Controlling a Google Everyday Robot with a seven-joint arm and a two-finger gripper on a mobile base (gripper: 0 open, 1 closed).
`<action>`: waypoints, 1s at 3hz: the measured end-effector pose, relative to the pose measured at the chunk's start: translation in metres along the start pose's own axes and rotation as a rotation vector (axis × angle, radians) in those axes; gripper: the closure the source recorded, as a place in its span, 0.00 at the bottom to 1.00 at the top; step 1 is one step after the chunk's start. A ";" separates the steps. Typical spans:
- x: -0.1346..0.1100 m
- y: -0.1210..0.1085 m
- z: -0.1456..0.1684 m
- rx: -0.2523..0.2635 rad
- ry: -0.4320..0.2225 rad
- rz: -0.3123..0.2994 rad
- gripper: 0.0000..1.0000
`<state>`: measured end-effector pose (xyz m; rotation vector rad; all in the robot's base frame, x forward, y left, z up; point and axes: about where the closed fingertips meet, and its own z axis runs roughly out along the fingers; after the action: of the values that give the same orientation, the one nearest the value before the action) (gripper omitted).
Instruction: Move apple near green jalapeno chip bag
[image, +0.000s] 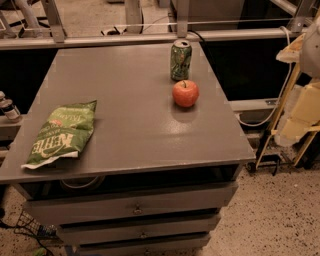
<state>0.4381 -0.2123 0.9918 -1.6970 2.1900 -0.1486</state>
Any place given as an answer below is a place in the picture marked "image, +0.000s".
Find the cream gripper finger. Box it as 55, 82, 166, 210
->
274, 82, 320, 147
276, 34, 304, 64

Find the red apple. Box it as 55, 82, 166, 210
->
172, 80, 199, 107

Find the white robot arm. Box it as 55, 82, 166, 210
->
274, 18, 320, 147

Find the green jalapeno chip bag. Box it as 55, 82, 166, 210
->
22, 100, 97, 170

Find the yellow metal stand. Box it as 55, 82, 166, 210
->
247, 63, 320, 174

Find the green soda can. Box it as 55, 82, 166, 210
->
170, 39, 192, 81

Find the middle grey drawer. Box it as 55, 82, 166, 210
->
58, 213, 221, 245

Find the grey drawer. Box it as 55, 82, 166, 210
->
58, 213, 221, 245
23, 182, 238, 225
79, 232, 210, 256

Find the grey drawer cabinet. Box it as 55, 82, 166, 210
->
0, 42, 257, 256

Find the bottom grey drawer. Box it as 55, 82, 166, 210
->
79, 232, 210, 256

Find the top grey drawer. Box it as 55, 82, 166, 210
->
23, 182, 238, 225

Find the white cable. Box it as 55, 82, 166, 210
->
235, 25, 294, 128

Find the grey metal rail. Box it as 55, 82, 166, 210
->
0, 28, 300, 50

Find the wire basket on floor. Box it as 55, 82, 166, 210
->
14, 211, 57, 239

